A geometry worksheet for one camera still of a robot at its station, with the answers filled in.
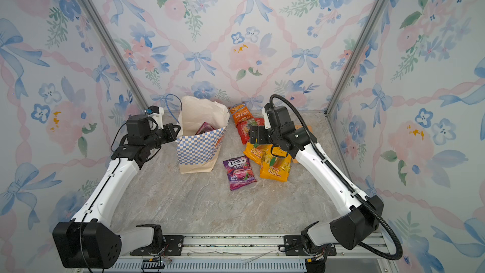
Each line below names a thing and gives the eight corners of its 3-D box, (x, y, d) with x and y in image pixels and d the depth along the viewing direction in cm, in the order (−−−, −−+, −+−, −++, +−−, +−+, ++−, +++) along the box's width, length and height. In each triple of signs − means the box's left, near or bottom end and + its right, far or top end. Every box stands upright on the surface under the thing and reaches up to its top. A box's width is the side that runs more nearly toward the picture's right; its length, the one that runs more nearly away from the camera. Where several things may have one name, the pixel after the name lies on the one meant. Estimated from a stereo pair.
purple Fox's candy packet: (230, 190, 90) (230, 188, 88) (223, 163, 99) (223, 160, 97) (256, 182, 93) (256, 180, 91) (247, 157, 102) (247, 154, 100)
